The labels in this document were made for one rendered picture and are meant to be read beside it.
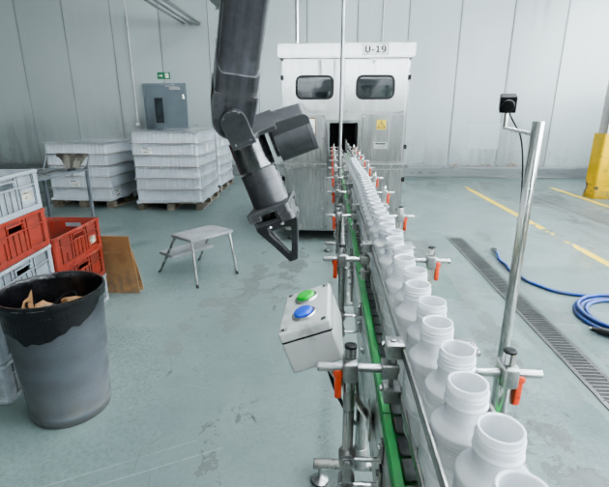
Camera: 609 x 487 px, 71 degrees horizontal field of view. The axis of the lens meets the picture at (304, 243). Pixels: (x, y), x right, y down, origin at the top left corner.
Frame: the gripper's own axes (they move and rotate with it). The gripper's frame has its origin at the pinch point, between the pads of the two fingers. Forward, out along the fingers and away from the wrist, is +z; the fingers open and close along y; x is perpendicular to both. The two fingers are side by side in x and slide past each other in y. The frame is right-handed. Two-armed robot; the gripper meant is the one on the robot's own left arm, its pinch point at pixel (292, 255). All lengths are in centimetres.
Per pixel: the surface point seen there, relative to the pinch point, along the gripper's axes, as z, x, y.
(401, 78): -25, -92, 410
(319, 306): 7.8, -2.0, -5.1
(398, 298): 11.9, -13.9, -1.7
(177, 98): -173, 311, 956
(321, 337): 10.2, -1.6, -10.2
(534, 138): 10, -67, 69
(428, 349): 10.6, -15.1, -19.7
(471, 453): 10.7, -15.1, -35.6
